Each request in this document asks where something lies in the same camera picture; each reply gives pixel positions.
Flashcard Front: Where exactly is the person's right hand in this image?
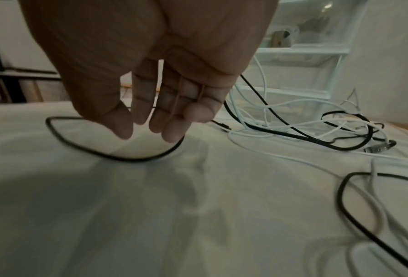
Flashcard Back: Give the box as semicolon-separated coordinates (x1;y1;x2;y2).
17;0;282;143

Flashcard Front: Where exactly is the tan rubber band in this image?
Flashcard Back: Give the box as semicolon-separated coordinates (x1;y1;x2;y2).
168;74;209;119

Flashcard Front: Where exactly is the dark wooden table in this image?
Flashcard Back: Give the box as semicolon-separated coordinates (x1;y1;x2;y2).
0;45;63;105

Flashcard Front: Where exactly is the white bed sheet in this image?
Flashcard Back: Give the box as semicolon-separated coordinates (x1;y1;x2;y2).
0;100;408;277

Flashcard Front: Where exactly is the white plastic drawer unit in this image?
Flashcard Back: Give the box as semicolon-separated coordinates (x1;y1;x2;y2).
234;0;373;128

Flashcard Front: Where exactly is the black cable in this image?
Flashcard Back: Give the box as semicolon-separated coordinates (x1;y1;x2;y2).
209;73;397;154
338;172;408;275
45;106;186;163

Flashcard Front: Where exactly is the white cable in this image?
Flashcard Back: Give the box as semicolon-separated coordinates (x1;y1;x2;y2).
225;54;408;161
303;157;408;277
227;131;389;239

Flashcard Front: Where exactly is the silver cable plug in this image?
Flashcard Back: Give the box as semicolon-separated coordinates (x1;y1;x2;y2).
363;140;397;154

